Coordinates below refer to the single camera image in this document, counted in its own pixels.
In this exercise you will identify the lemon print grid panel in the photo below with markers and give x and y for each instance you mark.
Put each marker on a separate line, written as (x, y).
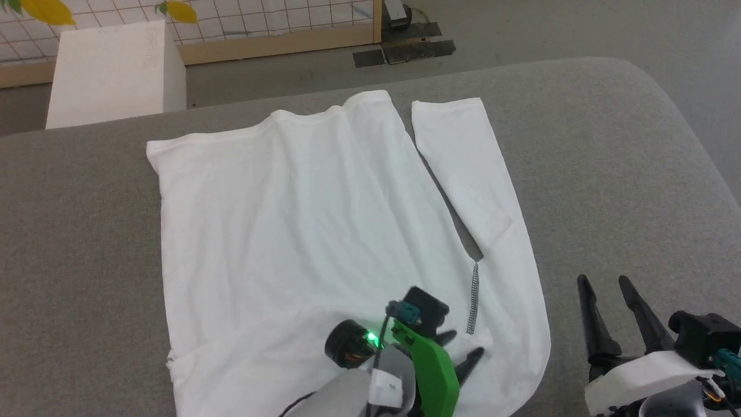
(260, 17)

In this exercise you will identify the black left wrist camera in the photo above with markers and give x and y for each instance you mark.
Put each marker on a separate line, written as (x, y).
(425, 310)

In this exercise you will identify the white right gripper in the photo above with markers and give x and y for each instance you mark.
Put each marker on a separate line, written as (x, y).
(642, 376)

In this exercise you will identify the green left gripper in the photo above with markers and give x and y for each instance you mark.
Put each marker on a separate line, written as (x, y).
(434, 376)

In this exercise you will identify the white long-sleeve shirt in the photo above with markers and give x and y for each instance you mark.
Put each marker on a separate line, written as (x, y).
(289, 231)

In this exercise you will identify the wooden panel frame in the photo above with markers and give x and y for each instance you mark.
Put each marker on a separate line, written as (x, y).
(278, 46)

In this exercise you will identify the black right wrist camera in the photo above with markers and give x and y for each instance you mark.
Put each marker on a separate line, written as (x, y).
(706, 339)

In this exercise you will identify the white foam block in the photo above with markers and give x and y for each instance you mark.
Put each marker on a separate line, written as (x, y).
(110, 75)

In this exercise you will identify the grey metal stand bracket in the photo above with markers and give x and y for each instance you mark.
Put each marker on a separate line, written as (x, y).
(396, 13)

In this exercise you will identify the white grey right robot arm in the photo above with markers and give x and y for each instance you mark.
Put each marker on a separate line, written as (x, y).
(677, 408)

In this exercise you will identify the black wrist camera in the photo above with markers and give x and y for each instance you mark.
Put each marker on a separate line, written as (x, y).
(706, 339)
(425, 310)

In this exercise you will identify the large black floor tape patch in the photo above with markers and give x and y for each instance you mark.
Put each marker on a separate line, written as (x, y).
(418, 49)

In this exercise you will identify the small black floor tape patch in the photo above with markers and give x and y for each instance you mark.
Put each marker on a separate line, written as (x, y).
(369, 58)

